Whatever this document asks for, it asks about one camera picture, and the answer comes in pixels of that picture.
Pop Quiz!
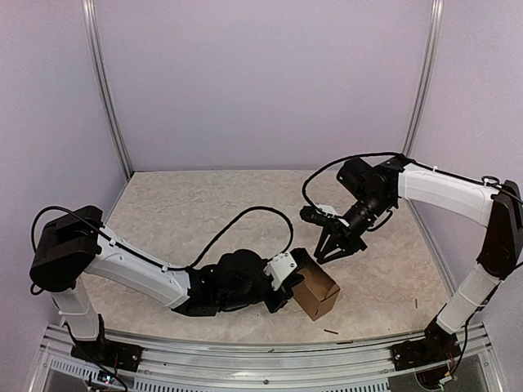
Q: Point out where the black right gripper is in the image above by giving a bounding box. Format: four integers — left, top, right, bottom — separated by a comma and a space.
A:
315, 191, 394, 264

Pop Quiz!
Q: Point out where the brown cardboard box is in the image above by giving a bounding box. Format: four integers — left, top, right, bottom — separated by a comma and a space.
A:
293, 261, 340, 321

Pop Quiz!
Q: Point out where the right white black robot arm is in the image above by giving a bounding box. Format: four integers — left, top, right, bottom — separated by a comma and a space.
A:
300, 152, 522, 371

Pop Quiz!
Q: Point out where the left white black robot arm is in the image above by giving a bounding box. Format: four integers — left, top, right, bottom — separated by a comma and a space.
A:
29, 205, 311, 372

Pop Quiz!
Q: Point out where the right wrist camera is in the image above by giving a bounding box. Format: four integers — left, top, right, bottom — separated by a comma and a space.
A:
299, 204, 349, 227

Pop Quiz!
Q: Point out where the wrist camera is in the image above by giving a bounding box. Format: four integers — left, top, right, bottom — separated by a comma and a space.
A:
263, 247, 310, 291
299, 204, 349, 227

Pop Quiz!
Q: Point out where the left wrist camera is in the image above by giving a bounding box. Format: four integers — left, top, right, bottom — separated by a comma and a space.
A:
263, 247, 310, 291

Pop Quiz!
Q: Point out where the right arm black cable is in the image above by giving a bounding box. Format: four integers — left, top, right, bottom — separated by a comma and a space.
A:
302, 151, 409, 209

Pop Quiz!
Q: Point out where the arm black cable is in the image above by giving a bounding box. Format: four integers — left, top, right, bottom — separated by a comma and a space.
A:
163, 206, 295, 273
302, 151, 409, 209

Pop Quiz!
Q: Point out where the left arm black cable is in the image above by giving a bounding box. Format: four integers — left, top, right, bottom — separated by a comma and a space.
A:
163, 206, 295, 273

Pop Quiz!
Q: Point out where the front aluminium frame rail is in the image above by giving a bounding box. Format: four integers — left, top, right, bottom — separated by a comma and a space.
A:
23, 324, 508, 391

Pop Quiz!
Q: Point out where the right aluminium corner post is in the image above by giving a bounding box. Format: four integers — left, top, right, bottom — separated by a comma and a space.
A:
401, 0, 445, 158

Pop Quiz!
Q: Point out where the aluminium corner post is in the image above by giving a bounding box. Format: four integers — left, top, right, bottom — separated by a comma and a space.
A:
401, 0, 445, 158
81, 0, 134, 181

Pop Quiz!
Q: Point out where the left aluminium corner post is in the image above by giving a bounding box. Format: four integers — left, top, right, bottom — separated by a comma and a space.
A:
81, 0, 134, 181

